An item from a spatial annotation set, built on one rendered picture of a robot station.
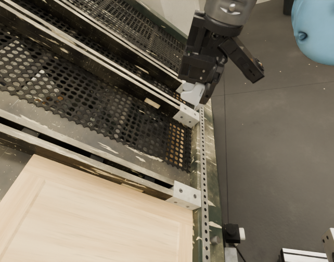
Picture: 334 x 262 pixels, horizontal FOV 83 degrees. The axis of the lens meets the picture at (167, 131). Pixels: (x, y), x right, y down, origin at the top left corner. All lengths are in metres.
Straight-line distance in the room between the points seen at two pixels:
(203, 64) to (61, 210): 0.50
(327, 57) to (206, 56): 0.22
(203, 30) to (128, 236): 0.56
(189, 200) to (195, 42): 0.53
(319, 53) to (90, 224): 0.58
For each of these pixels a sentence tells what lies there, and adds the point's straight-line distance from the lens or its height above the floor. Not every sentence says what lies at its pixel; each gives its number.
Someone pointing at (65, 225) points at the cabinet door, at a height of 1.21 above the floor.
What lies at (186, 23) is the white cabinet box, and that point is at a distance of 4.09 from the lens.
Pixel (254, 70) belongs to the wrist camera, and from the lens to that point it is 0.41.
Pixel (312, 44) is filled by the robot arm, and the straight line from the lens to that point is 0.20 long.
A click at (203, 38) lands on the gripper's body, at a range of 0.38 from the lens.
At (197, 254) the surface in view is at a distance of 0.74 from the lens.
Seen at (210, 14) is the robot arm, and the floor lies 1.52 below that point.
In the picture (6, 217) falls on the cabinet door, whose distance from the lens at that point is 0.59.
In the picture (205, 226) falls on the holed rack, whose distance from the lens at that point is 0.77.
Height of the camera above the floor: 1.62
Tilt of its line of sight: 44 degrees down
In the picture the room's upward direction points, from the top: 24 degrees counter-clockwise
